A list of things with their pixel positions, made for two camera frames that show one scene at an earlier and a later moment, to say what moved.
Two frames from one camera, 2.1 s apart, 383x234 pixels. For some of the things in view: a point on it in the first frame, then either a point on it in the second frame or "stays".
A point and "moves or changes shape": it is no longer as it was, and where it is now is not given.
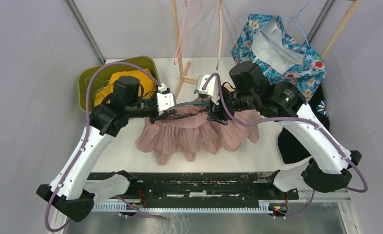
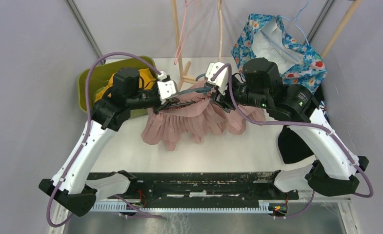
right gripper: [214, 112] -> [221, 97]
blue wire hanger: [294, 19] stays
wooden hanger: [220, 32] stays
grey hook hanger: [205, 103] moves or changes shape
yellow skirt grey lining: [147, 84] stays
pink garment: [177, 134] moves or changes shape
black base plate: [234, 187] stays
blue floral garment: [261, 39] stays
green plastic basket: [147, 63] stays
